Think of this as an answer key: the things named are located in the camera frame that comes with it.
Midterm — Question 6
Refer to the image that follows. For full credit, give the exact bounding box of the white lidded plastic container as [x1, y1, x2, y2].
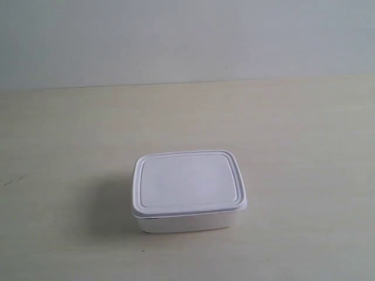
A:
[132, 150, 247, 234]

